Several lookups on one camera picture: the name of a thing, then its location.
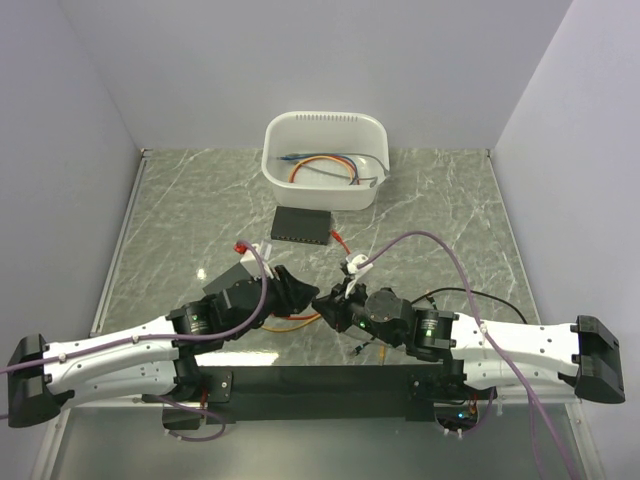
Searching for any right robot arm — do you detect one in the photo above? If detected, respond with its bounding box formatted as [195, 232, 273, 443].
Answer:
[312, 283, 626, 404]

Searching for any black cable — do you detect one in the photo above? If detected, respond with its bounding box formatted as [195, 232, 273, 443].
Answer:
[349, 287, 529, 356]

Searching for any orange cable in bin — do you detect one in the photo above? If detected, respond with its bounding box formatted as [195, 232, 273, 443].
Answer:
[292, 155, 361, 185]

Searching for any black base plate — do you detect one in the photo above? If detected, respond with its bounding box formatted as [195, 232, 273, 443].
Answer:
[142, 364, 501, 426]

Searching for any aluminium rail frame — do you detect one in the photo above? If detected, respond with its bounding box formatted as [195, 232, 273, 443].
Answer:
[53, 149, 596, 479]

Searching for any white plastic bin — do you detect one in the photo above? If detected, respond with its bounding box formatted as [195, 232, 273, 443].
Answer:
[261, 111, 390, 211]

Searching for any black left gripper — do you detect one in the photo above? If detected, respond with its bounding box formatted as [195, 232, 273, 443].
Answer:
[228, 264, 320, 341]

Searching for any grey cable in bin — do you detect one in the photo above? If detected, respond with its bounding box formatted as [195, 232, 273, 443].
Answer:
[309, 150, 390, 189]

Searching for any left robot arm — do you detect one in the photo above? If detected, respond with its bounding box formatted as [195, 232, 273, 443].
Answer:
[1, 265, 319, 428]

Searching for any black network switch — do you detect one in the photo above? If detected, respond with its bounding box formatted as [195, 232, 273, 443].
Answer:
[203, 263, 252, 300]
[270, 206, 332, 245]

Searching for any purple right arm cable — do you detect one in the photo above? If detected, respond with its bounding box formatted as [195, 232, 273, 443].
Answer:
[359, 230, 571, 480]

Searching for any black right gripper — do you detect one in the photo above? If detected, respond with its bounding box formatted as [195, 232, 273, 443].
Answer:
[312, 276, 403, 347]

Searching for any red ethernet cable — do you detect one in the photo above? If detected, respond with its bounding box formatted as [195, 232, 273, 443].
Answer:
[284, 227, 354, 321]

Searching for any red cable in bin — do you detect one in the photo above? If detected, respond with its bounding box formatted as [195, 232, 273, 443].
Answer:
[289, 155, 361, 185]

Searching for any blue cable in bin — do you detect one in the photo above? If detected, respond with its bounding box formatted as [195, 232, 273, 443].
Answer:
[277, 152, 359, 174]

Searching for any yellow ethernet cable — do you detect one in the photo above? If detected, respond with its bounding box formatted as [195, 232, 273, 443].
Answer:
[262, 317, 389, 361]

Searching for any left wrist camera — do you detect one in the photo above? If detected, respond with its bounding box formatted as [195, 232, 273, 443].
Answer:
[234, 239, 273, 278]

